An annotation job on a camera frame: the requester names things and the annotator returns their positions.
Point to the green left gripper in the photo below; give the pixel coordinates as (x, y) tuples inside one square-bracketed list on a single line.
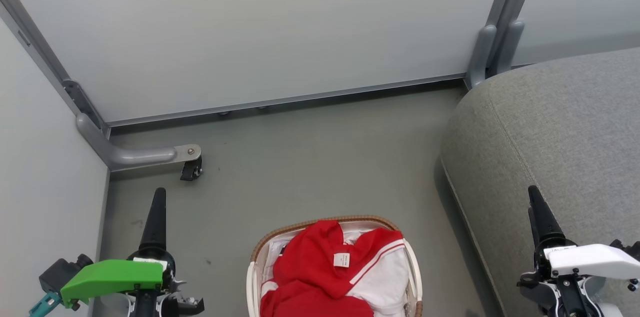
[(112, 274)]

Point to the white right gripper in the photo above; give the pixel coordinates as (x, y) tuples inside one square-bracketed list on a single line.
[(590, 262)]

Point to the red and white shirt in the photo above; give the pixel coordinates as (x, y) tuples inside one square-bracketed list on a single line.
[(310, 272)]

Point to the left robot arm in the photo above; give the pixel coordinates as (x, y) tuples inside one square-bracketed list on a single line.
[(142, 307)]

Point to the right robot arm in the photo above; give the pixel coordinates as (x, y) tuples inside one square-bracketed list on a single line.
[(570, 299)]

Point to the grey fabric sofa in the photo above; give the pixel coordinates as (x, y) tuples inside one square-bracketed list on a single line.
[(550, 132)]

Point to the black caster wheel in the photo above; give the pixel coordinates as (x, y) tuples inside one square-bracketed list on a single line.
[(190, 171)]

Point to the grey partition foot with caster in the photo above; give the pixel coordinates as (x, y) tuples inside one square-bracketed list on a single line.
[(130, 156)]

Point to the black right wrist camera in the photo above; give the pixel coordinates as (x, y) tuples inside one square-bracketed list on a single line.
[(627, 248)]

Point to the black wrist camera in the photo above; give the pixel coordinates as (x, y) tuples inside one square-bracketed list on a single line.
[(627, 248), (57, 273)]

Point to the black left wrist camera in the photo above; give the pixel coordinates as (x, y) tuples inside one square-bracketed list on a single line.
[(57, 273)]

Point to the aluminium partition base rail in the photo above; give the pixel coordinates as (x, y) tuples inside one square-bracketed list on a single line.
[(300, 98)]

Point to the grey partition corner post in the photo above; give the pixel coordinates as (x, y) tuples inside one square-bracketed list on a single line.
[(45, 54)]

